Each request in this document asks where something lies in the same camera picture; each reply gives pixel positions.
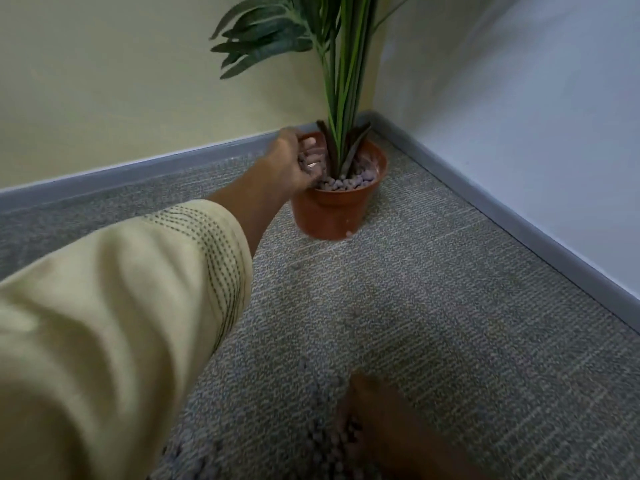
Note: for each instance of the person's right hand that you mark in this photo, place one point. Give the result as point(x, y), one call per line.
point(395, 434)

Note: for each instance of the person's left hand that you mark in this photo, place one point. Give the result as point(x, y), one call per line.
point(282, 162)

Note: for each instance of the person's left thumb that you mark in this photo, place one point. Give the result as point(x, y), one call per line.
point(306, 140)

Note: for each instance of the person's right fingers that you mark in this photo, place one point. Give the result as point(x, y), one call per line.
point(350, 419)

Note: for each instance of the person's left forearm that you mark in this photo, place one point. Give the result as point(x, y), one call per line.
point(250, 202)

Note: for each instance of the pile of dark loose pebbles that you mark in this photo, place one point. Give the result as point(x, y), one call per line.
point(325, 452)

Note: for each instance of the layer of brown clay pebbles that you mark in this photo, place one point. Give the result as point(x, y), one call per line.
point(357, 177)

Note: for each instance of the terracotta plastic plant pot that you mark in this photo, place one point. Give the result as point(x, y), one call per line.
point(332, 212)

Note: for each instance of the green artificial palm plant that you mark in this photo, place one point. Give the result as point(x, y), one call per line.
point(345, 69)

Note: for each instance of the grey skirting board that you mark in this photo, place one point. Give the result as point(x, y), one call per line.
point(150, 167)
point(500, 214)

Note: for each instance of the cream stitched sleeve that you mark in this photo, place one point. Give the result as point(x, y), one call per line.
point(115, 334)

